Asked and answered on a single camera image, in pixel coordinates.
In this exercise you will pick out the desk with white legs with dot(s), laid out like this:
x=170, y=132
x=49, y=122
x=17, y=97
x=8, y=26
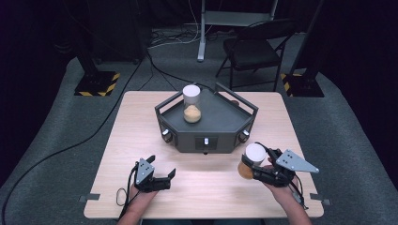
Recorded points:
x=202, y=37

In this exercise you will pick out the black stand with striped base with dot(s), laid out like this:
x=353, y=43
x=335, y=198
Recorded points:
x=302, y=84
x=97, y=82

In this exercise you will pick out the gray hexagonal drawer rack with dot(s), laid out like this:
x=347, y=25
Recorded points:
x=219, y=118

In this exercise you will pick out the orange powder jar white lid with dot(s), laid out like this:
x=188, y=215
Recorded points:
x=191, y=108
x=255, y=153

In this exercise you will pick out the gray tape strip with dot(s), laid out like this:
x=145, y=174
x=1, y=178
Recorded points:
x=319, y=198
x=90, y=197

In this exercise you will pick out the person's right hand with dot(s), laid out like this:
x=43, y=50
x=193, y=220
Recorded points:
x=286, y=192

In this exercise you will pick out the black folding chair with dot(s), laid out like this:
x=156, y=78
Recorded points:
x=250, y=53

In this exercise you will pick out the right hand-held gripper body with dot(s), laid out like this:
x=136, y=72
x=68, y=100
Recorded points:
x=294, y=164

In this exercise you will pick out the person's left hand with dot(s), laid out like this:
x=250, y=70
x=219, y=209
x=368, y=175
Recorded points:
x=142, y=195

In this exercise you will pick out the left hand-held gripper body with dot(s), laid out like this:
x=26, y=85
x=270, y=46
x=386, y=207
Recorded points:
x=144, y=172

